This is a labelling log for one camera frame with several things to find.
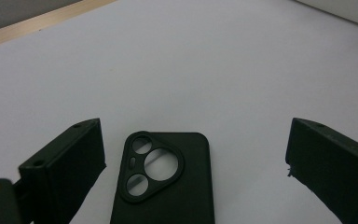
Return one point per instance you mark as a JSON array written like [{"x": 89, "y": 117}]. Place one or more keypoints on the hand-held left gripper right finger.
[{"x": 332, "y": 168}]

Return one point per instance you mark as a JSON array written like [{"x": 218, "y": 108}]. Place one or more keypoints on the wooden table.
[{"x": 43, "y": 20}]

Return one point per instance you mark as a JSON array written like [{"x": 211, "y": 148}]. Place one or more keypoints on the white plastic bin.
[{"x": 348, "y": 11}]

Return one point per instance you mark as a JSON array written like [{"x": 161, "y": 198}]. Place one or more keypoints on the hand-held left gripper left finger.
[{"x": 62, "y": 174}]

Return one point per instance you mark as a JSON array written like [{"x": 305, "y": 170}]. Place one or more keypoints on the black phone case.
[{"x": 186, "y": 193}]

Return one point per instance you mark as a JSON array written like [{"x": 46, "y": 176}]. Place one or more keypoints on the white table mat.
[{"x": 199, "y": 77}]

